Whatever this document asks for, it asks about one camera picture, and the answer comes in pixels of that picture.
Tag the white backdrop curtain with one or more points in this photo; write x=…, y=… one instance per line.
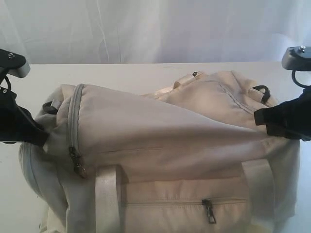
x=153, y=31

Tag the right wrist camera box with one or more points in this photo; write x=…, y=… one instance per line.
x=297, y=58

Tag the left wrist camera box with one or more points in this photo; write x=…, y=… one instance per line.
x=13, y=64

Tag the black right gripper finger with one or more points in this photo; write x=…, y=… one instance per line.
x=284, y=114
x=290, y=131

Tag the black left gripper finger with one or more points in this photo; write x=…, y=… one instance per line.
x=33, y=132

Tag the beige duffel bag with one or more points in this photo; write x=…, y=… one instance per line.
x=188, y=158

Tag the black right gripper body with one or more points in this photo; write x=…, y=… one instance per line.
x=301, y=115

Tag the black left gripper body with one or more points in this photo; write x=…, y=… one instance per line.
x=14, y=120

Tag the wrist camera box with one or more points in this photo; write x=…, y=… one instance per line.
x=13, y=64
x=297, y=58

